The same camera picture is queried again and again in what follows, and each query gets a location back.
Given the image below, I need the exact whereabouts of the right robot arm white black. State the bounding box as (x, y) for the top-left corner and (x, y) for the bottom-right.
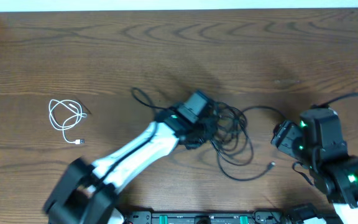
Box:
(271, 116), (358, 223)

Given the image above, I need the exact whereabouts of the white cable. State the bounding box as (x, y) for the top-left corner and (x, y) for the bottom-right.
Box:
(48, 98), (88, 146)

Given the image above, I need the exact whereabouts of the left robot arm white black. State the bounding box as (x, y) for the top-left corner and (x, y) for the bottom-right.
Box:
(43, 106), (218, 223)

